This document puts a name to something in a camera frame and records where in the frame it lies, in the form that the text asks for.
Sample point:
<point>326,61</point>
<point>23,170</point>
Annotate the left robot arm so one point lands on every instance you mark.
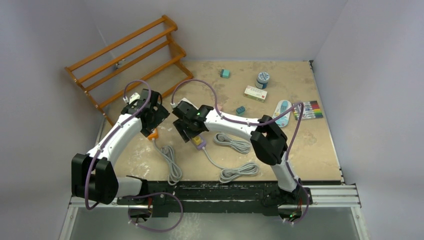
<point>92,174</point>

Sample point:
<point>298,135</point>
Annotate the purple power strip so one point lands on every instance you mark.
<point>202,146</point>

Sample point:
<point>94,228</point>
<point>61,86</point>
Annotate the white power strip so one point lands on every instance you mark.
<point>186,100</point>

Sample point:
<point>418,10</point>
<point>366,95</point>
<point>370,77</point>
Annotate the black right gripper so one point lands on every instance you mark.
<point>186,134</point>

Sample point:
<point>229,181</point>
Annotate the teal charger plug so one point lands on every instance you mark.
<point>225,73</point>

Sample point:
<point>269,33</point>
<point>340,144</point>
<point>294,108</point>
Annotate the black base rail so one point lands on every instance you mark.
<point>239,197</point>

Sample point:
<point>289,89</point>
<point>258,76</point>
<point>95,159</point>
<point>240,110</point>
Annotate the dark blue charger plug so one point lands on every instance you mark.
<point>240,111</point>

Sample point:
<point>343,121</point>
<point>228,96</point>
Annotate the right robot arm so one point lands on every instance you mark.
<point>269,142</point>

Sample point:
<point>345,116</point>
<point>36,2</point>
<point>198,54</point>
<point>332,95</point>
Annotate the coloured marker pen set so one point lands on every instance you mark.
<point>311,110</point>

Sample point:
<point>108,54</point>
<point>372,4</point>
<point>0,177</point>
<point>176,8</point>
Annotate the yellow charger plug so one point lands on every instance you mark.
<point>197,140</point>

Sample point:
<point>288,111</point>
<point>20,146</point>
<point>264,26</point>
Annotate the round blue white jar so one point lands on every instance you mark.
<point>262,80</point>

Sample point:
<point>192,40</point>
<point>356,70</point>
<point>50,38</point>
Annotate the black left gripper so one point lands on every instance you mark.
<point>161,114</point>

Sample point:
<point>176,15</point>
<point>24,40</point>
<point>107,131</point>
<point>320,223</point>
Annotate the wooden shoe rack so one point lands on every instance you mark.
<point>176,55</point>

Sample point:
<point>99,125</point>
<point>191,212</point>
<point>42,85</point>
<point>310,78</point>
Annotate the small white green box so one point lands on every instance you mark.
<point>255,94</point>

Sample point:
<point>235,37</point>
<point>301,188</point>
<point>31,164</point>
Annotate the orange power strip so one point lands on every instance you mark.
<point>153,136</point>

